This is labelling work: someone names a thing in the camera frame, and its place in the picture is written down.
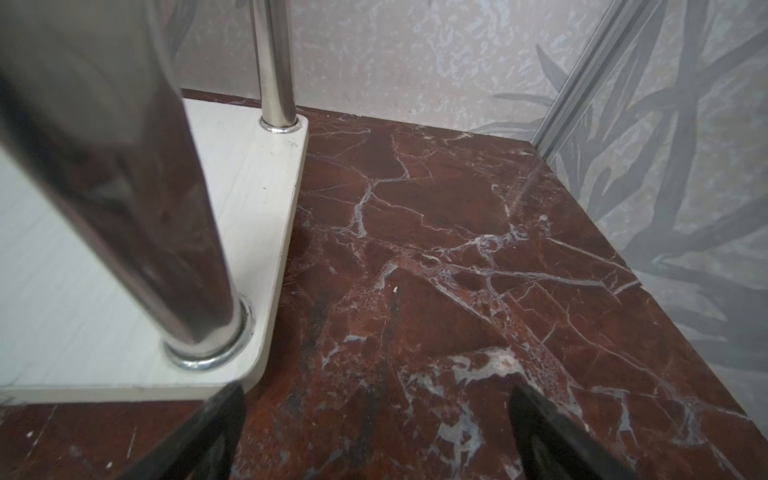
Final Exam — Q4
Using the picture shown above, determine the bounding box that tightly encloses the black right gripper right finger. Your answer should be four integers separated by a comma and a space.
508, 385, 637, 480

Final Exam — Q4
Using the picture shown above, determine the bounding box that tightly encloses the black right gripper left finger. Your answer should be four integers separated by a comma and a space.
119, 381, 246, 479

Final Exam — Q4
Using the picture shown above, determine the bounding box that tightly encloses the white two-tier shelf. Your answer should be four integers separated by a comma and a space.
1, 1, 309, 405

